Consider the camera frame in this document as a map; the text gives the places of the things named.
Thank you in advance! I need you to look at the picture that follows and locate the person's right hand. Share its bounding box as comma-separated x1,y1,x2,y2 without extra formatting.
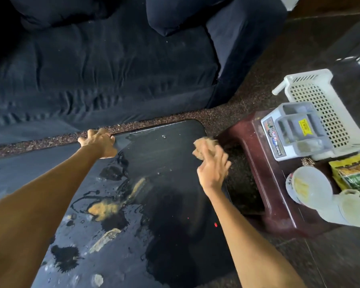
192,143,232,191

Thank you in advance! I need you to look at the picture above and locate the person's left hand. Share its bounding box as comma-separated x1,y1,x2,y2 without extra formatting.
77,128,118,159

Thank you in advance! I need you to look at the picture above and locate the tan cleaning cloth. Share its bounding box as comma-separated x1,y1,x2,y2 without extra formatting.
193,137,219,161

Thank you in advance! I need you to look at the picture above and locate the person's right forearm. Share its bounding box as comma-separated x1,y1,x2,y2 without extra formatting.
203,183,307,288

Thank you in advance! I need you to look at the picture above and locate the person's left forearm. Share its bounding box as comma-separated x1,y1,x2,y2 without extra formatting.
0,145,103,288

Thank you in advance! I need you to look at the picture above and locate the maroon plastic stool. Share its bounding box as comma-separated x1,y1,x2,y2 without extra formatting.
217,109,360,238

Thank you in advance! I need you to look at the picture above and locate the dark blue sofa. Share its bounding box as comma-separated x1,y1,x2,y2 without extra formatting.
0,0,288,147

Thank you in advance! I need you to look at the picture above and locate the yellow liquid spill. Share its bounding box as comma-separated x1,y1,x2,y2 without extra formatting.
87,177,147,222

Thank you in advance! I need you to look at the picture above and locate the grey white plastic box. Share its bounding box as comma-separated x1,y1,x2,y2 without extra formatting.
260,101,334,162

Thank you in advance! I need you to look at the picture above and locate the white cup with yellow residue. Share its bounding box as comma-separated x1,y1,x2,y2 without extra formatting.
285,166,334,211

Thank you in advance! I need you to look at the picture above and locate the tan soggy scrap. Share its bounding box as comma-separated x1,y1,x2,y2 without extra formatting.
88,228,122,254

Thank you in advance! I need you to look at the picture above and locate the white perforated plastic basket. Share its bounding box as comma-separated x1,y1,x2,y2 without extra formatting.
271,68,360,155

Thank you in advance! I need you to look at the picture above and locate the dark blue sofa cushion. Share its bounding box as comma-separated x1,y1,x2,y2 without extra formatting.
145,0,230,37
6,0,122,29

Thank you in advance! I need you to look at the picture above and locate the green yellow snack packet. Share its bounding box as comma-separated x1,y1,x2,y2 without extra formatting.
328,152,360,205

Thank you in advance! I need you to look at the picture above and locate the white plastic cup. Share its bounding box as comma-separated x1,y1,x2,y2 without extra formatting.
316,189,360,228

